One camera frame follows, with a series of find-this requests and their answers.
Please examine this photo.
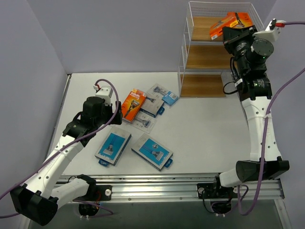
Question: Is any purple cable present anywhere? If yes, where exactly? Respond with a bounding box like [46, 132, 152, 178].
[0, 79, 120, 219]
[237, 21, 305, 217]

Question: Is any Harry's box under centre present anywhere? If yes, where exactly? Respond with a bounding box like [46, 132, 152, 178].
[131, 133, 173, 171]

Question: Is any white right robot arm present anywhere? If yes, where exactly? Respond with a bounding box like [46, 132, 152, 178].
[198, 26, 290, 198]

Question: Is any white wire wooden shelf rack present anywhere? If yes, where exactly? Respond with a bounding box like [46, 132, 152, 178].
[178, 1, 263, 98]

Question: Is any clear blister razor pack middle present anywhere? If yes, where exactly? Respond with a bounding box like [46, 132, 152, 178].
[132, 112, 156, 134]

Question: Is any clear blister razor pack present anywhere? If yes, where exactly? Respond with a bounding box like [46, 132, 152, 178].
[132, 112, 156, 134]
[147, 83, 179, 107]

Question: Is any Harry's box upper white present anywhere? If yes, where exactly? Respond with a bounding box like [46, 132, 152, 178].
[140, 93, 165, 118]

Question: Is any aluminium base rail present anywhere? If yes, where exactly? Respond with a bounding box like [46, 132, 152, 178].
[53, 173, 284, 203]

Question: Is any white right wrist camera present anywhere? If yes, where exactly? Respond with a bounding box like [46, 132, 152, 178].
[253, 18, 286, 43]

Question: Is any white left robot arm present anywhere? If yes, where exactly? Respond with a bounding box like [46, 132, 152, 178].
[10, 96, 122, 226]

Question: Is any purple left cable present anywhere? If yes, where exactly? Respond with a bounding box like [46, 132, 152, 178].
[0, 79, 120, 219]

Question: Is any clear blister razor pack top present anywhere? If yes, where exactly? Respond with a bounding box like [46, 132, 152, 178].
[147, 83, 179, 107]

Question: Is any grey blue Harry's box left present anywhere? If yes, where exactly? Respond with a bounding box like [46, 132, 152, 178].
[95, 127, 132, 167]

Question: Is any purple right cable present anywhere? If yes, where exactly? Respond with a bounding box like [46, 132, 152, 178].
[237, 21, 305, 217]

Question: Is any orange Gillette box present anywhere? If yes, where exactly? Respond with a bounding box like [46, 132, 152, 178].
[209, 12, 238, 40]
[122, 89, 146, 123]
[234, 12, 253, 29]

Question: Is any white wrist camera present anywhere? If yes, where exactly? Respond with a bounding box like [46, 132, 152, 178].
[93, 85, 113, 106]
[253, 18, 286, 43]

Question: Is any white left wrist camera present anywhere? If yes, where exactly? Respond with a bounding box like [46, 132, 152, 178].
[93, 85, 113, 106]

